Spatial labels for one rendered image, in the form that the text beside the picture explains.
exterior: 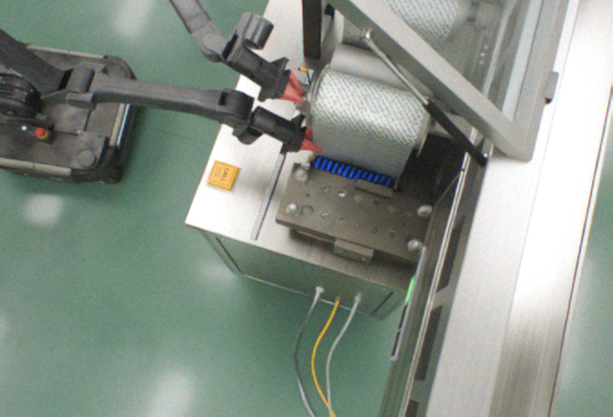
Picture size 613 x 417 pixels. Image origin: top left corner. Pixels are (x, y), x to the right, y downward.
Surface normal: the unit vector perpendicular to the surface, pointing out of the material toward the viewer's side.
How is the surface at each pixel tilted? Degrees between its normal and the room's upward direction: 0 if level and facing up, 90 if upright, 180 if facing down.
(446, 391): 0
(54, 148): 0
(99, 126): 0
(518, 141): 43
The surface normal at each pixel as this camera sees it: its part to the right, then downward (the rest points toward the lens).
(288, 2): -0.01, -0.29
